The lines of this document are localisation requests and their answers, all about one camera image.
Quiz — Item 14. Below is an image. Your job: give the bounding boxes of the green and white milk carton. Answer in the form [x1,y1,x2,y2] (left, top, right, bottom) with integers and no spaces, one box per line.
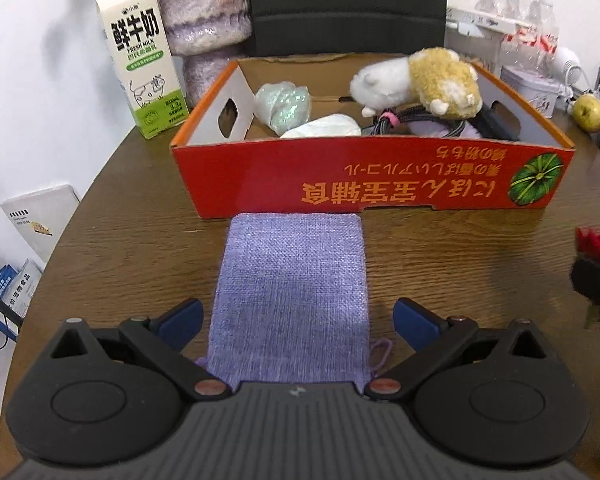
[94,0,188,140]

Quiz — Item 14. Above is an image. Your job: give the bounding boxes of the green apple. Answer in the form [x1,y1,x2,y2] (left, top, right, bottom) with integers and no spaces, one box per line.
[572,94,600,132]

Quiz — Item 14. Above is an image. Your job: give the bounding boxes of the iridescent plastic bag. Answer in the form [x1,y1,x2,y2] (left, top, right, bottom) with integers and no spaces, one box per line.
[254,82,312,136]

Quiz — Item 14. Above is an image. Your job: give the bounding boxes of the flat white carton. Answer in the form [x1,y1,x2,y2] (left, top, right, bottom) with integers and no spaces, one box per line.
[445,6,523,28]

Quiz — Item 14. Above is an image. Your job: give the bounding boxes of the yellow plush toy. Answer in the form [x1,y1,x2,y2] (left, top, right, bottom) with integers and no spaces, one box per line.
[409,47,482,120]

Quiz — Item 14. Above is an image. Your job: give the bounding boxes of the pale metal tin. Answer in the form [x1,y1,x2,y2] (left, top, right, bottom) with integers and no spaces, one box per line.
[500,66,561,118]

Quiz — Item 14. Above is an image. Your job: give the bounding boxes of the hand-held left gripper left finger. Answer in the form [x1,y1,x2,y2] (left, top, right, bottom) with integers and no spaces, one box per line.
[51,298,231,403]

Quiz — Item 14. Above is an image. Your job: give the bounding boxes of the black paper bag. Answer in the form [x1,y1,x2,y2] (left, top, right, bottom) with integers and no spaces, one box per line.
[242,0,448,58]

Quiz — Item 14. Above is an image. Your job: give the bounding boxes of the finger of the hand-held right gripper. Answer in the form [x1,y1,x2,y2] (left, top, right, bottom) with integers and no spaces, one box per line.
[570,255,600,317]

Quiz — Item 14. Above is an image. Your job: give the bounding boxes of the red cardboard box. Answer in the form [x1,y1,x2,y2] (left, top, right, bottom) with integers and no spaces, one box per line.
[170,51,577,220]

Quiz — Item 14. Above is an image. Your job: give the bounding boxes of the purple fluffy headband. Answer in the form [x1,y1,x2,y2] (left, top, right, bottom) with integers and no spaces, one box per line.
[409,121,482,139]

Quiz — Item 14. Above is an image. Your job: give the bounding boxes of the black light stand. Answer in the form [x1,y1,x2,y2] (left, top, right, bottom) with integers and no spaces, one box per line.
[0,280,23,328]

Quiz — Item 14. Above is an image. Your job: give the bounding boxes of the braided black cable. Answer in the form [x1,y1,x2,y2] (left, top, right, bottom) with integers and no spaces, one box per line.
[372,102,481,137]

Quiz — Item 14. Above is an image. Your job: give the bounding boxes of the dark blue zip case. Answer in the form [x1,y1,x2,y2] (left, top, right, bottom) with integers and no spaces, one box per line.
[475,102,523,141]

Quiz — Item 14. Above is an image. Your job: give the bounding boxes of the white cloth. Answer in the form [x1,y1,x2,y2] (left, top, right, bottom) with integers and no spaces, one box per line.
[280,114,363,140]

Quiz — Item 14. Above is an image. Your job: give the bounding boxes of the purple drawstring pouch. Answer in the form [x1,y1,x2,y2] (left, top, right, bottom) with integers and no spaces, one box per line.
[195,212,396,391]

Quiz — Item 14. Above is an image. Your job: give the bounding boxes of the blue printed packets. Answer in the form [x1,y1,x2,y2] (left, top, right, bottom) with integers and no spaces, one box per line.
[0,255,43,341]

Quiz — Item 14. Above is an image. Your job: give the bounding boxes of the white leaning board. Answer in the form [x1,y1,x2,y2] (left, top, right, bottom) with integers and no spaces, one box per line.
[0,184,78,263]

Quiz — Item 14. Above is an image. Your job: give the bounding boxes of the purple mottled vase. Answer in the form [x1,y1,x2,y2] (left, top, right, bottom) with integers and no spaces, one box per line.
[150,0,253,108]

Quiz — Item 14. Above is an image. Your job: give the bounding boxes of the small white fan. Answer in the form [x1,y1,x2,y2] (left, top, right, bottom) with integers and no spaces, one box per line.
[552,47,586,101]

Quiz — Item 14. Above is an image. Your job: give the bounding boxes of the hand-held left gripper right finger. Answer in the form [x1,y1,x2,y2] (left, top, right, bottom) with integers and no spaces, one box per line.
[366,298,551,403]

